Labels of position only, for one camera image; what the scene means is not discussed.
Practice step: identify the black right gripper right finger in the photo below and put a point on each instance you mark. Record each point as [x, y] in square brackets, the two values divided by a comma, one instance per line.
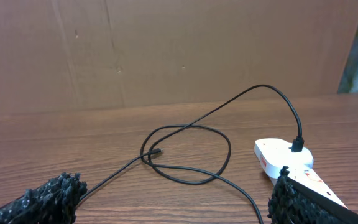
[292, 202]

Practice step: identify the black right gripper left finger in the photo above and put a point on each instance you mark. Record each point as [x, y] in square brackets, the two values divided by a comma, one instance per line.
[51, 203]

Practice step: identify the white power strip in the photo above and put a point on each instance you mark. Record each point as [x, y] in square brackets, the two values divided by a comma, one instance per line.
[305, 176]

